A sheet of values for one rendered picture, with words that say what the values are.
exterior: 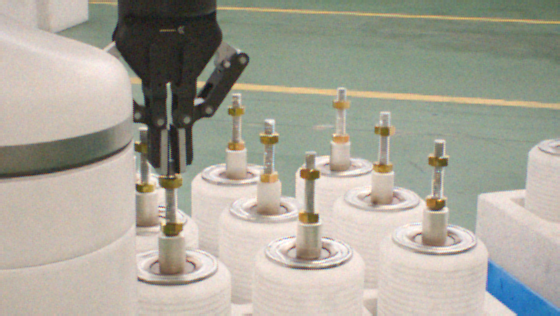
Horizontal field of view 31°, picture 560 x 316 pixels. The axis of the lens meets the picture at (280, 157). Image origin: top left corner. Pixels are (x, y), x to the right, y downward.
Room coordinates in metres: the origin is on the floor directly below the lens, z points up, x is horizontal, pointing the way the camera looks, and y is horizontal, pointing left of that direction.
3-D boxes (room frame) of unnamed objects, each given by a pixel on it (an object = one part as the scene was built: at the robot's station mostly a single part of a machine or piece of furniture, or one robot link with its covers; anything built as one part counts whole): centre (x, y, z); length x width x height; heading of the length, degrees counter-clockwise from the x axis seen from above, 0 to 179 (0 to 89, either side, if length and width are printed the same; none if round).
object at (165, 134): (0.76, 0.09, 0.35); 0.02 x 0.01 x 0.04; 22
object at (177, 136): (0.77, 0.08, 0.35); 0.02 x 0.01 x 0.04; 22
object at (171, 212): (0.76, 0.09, 0.30); 0.01 x 0.01 x 0.08; 51
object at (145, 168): (0.88, 0.12, 0.30); 0.01 x 0.01 x 0.08; 84
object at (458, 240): (0.84, -0.14, 0.25); 0.08 x 0.08 x 0.01
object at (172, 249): (0.76, 0.09, 0.26); 0.02 x 0.02 x 0.03
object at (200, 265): (0.76, 0.09, 0.25); 0.08 x 0.08 x 0.01
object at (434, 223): (0.84, -0.14, 0.26); 0.02 x 0.02 x 0.03
